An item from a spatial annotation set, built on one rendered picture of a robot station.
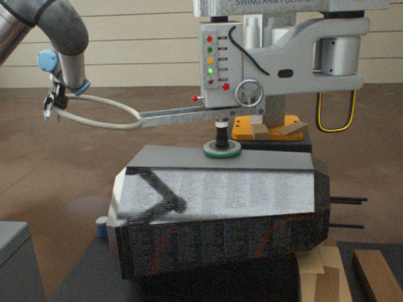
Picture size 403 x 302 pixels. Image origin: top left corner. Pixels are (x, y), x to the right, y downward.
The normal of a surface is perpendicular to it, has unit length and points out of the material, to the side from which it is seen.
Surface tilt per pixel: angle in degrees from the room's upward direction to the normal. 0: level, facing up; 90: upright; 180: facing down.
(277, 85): 90
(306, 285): 0
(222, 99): 90
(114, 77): 90
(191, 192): 45
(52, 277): 0
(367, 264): 0
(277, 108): 90
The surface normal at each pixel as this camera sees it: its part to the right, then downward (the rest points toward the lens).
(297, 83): 0.11, 0.36
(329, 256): -0.04, -0.93
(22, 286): 0.99, 0.01
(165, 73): -0.14, 0.36
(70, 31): 0.58, 0.55
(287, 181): -0.12, -0.40
